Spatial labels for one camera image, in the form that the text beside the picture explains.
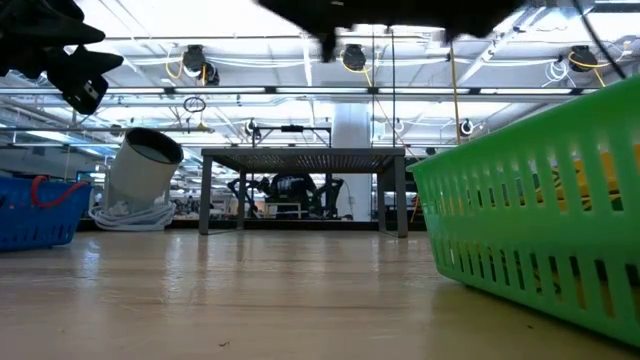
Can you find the grey perforated metal riser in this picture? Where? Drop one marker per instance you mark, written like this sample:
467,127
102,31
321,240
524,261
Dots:
305,159

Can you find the black aluminium table frame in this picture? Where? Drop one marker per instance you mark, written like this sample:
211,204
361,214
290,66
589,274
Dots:
300,224

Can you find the blue plastic basket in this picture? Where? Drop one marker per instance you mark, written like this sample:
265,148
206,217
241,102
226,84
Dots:
40,220

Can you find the red rubber band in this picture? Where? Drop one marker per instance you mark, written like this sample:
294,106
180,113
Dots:
55,202

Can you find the background robot station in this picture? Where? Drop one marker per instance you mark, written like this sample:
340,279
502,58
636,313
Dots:
290,187

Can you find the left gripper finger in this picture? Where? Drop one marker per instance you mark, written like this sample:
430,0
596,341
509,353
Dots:
45,25
85,62

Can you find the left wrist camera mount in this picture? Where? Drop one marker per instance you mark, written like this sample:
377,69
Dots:
85,95

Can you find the white cylindrical spotlight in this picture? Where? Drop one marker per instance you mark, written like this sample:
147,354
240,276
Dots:
140,175

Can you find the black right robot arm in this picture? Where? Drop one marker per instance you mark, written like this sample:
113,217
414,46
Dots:
400,12

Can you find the black ceiling device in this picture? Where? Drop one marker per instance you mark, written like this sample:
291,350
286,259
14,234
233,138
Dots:
353,56

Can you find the green plastic basket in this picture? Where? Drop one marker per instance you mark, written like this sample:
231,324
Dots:
525,240

